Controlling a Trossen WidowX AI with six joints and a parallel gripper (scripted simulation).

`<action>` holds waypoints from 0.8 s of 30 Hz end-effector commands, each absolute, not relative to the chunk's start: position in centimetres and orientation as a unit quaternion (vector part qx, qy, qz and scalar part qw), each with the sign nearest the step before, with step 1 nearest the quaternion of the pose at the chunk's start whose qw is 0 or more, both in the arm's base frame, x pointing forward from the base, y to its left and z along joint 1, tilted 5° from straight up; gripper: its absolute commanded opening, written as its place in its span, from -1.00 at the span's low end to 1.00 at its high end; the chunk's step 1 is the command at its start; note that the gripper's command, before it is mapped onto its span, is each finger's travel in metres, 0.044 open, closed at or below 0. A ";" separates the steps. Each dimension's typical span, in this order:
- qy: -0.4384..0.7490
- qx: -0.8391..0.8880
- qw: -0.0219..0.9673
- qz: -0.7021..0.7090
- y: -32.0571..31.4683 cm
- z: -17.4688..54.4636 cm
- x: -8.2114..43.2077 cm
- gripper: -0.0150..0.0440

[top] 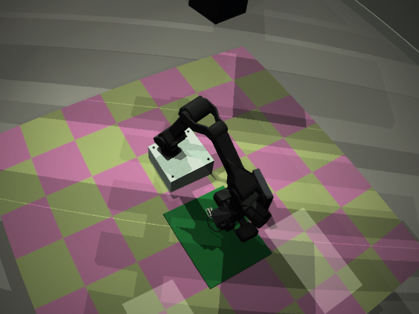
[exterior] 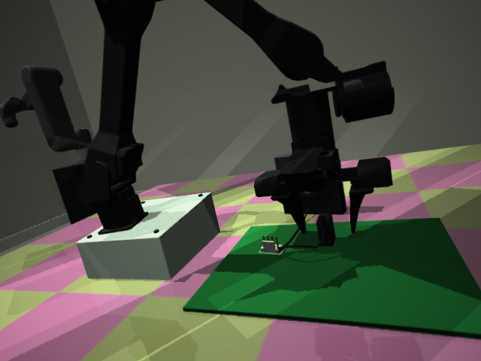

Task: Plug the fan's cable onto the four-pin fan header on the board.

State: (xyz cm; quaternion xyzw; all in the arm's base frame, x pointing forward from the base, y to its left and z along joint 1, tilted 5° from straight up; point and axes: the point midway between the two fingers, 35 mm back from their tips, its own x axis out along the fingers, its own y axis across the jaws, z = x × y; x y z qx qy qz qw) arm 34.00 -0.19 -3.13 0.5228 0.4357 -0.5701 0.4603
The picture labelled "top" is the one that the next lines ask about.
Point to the green circuit board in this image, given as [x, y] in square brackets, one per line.
[218, 256]

